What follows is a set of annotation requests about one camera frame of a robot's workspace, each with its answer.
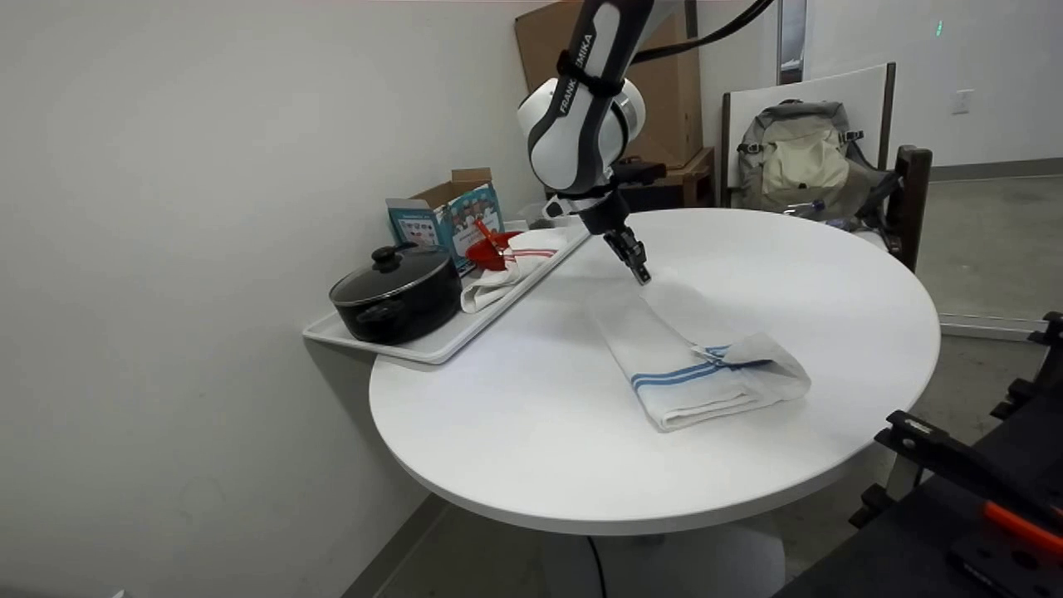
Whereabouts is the dark wooden chair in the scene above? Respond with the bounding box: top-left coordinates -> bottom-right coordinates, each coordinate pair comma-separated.
877,143 -> 936,276

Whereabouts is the white rectangular tray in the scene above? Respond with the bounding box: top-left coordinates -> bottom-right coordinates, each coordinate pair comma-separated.
300,209 -> 609,369

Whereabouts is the grey beige backpack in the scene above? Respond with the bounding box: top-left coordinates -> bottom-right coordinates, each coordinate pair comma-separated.
732,95 -> 893,228

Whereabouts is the black pot with lid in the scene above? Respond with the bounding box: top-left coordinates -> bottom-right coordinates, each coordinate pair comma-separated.
326,241 -> 466,348

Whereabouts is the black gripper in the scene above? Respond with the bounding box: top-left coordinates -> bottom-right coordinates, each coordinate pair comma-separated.
568,179 -> 659,289

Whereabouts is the large brown cardboard box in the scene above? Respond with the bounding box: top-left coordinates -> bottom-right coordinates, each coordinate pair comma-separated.
513,0 -> 710,193

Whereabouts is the blue printed cardboard box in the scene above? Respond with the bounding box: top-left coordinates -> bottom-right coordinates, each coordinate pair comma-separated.
387,165 -> 508,276

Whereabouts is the black cable under table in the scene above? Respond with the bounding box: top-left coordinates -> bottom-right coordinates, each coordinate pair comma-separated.
583,532 -> 611,598

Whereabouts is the red striped white towel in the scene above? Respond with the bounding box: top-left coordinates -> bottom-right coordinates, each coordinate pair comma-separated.
455,226 -> 571,320

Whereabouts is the small red object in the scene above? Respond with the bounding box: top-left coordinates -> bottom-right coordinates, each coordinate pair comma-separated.
461,226 -> 521,276

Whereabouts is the black perforated breadboard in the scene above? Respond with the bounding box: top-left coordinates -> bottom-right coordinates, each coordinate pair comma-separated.
774,328 -> 1063,598

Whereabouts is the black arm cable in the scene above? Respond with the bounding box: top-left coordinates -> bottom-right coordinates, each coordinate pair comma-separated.
632,0 -> 774,66

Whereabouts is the blue striped white towel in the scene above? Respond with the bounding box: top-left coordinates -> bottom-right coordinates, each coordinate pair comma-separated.
591,279 -> 815,435

